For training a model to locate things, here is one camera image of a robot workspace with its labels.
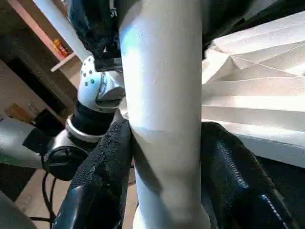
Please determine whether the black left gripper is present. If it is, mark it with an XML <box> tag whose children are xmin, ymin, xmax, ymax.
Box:
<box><xmin>67</xmin><ymin>0</ymin><xmax>124</xmax><ymax>73</ymax></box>

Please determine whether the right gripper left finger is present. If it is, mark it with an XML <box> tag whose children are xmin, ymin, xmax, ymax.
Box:
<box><xmin>51</xmin><ymin>117</ymin><xmax>139</xmax><ymax>229</ymax></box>

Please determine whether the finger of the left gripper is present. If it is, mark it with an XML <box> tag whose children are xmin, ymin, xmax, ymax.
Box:
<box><xmin>200</xmin><ymin>0</ymin><xmax>305</xmax><ymax>47</ymax></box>

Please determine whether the small orange bottle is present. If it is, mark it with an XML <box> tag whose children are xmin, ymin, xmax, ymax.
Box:
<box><xmin>53</xmin><ymin>39</ymin><xmax>68</xmax><ymax>58</ymax></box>

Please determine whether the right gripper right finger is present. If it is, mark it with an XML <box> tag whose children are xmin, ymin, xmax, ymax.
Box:
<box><xmin>200</xmin><ymin>121</ymin><xmax>305</xmax><ymax>229</ymax></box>

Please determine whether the white plastic table leg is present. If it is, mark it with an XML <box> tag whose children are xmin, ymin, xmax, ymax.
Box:
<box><xmin>118</xmin><ymin>0</ymin><xmax>211</xmax><ymax>229</ymax></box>

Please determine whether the white plastic table top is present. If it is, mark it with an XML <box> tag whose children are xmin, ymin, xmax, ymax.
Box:
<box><xmin>200</xmin><ymin>10</ymin><xmax>305</xmax><ymax>168</ymax></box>

